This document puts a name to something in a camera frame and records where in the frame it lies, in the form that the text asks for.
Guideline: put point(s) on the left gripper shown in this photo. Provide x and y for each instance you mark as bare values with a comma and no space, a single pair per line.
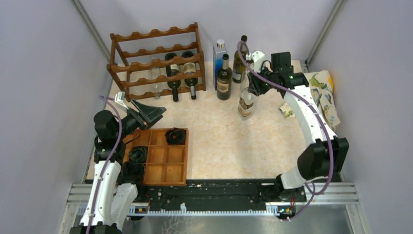
151,111

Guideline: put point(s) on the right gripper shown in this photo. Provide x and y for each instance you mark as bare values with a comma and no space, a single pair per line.
253,86

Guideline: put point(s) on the clear liquor bottle black cap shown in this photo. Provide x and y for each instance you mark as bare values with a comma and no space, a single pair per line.
247,101

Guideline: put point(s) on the green wine bottle white label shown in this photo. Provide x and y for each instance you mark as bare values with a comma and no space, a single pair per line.
171,71

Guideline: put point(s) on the green wine bottle dark label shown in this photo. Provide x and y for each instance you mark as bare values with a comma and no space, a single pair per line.
188,69

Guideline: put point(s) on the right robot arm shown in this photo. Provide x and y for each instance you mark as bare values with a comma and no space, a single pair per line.
325,152

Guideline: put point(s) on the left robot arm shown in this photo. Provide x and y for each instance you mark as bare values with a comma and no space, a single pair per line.
111,197

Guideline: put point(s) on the tall green wine bottle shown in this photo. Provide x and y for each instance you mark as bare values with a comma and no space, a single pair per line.
238,66

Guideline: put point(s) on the dark bottle brown label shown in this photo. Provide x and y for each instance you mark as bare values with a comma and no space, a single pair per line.
224,77

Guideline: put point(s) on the blue square glass bottle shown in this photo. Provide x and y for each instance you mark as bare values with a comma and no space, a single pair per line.
218,51

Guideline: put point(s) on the wooden wine rack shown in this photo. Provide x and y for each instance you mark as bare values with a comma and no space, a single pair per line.
121,70

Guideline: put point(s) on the wooden compartment tray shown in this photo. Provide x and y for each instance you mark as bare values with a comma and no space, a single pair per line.
165,164

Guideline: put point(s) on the dinosaur print cloth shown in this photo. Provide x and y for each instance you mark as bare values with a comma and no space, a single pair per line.
322,87

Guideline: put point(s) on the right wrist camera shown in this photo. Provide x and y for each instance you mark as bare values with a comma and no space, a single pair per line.
255,60

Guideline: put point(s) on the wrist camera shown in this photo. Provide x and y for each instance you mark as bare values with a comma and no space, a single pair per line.
120,100
255,60

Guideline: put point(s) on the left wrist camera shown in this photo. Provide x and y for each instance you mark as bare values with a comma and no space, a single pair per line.
120,100

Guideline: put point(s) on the black cable coil tray middle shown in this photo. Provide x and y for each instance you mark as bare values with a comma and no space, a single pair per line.
138,154

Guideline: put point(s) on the aluminium corner frame post right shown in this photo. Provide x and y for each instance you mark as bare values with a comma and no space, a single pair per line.
339,4

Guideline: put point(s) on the aluminium corner frame post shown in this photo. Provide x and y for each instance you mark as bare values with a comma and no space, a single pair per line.
339,4
91,28

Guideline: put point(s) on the black cable coil tray corner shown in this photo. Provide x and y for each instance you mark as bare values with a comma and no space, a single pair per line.
133,172

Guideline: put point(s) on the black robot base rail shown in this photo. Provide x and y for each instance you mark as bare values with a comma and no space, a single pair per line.
218,195

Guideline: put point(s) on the aluminium corner frame post left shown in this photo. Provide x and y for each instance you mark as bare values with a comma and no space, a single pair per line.
91,28

